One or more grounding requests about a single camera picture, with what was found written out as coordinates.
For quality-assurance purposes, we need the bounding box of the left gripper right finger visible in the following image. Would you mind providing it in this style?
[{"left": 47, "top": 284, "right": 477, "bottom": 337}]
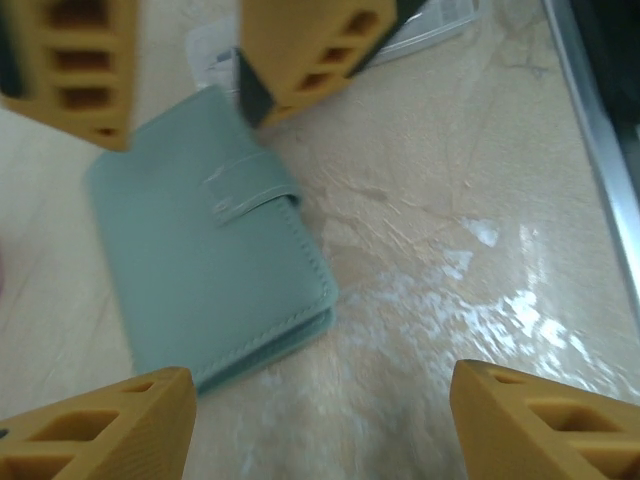
[{"left": 449, "top": 358, "right": 640, "bottom": 480}]

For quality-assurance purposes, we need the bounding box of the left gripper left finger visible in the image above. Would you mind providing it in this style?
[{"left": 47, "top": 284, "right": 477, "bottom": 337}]
[{"left": 0, "top": 366, "right": 197, "bottom": 480}]

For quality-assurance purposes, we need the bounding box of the green wallet notebook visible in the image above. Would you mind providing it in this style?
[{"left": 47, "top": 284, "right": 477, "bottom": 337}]
[{"left": 84, "top": 82, "right": 341, "bottom": 396}]

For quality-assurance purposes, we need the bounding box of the aluminium mounting rail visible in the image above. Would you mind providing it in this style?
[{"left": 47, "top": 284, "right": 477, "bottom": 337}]
[{"left": 542, "top": 0, "right": 640, "bottom": 301}]

